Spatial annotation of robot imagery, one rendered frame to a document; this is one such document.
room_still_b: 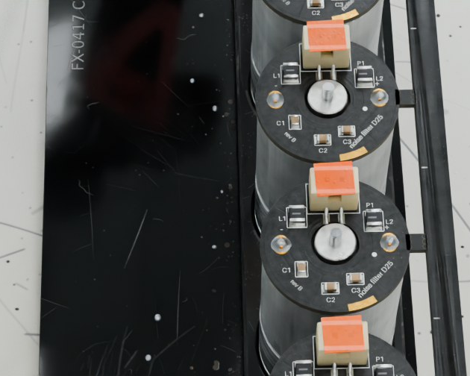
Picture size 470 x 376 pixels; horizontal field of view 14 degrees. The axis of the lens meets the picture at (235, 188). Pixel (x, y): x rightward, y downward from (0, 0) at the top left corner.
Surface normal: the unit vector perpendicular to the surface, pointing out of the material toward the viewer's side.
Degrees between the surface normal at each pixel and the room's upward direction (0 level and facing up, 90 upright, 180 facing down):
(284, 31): 90
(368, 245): 0
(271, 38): 90
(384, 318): 90
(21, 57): 0
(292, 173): 90
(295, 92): 0
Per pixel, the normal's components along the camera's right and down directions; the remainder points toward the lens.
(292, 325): -0.59, 0.71
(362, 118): 0.00, -0.47
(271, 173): -0.78, 0.55
